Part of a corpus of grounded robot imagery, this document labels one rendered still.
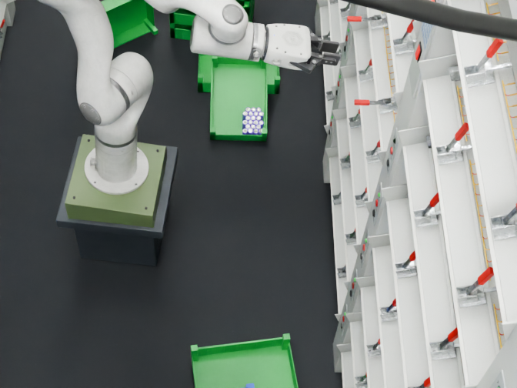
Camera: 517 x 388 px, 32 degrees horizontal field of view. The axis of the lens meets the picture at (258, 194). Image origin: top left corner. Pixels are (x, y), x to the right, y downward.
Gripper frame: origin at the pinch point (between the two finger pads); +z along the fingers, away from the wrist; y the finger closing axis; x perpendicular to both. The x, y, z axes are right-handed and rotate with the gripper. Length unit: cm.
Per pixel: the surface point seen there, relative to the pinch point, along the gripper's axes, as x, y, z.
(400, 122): -11.1, -27.3, 10.0
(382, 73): 7.7, 3.3, 15.6
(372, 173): 27.7, -11.6, 18.4
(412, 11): -79, -69, -18
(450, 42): -40, -33, 8
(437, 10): -79, -69, -15
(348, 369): 87, -38, 29
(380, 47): 7.6, 11.7, 15.8
